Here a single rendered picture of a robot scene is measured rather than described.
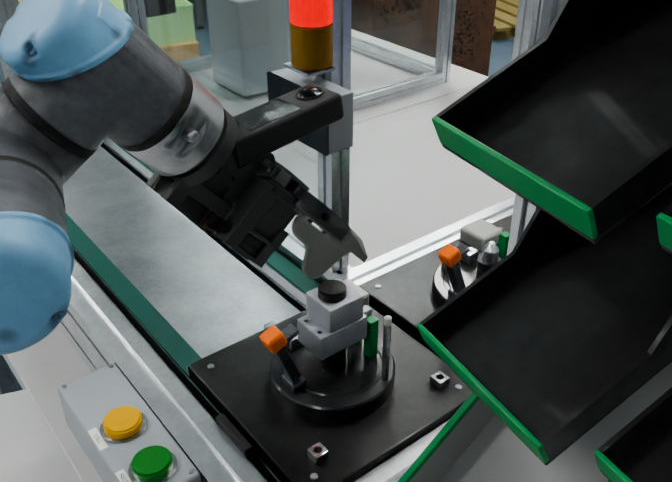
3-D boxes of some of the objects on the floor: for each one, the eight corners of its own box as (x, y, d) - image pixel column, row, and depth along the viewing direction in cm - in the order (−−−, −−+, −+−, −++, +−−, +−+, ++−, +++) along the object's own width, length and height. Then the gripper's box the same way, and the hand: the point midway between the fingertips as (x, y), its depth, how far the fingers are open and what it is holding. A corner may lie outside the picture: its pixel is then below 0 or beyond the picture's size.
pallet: (587, 33, 536) (590, 18, 531) (490, 44, 513) (491, 29, 507) (504, -4, 632) (505, -17, 626) (418, 4, 609) (419, -9, 603)
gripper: (115, 159, 62) (259, 260, 78) (197, 227, 53) (343, 327, 68) (176, 80, 63) (307, 196, 78) (269, 133, 53) (397, 253, 69)
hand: (336, 229), depth 73 cm, fingers open, 8 cm apart
